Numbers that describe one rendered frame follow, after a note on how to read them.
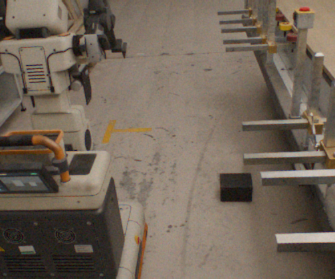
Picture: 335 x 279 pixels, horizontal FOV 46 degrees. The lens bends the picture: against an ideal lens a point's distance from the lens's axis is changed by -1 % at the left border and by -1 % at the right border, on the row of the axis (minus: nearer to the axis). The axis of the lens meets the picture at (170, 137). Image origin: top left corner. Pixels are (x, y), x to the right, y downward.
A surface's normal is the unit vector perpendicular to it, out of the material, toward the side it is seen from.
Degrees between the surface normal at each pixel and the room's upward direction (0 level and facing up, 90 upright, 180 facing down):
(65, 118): 82
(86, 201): 90
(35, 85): 82
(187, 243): 0
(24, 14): 48
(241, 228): 0
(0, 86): 90
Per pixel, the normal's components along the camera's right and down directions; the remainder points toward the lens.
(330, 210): -0.07, -0.86
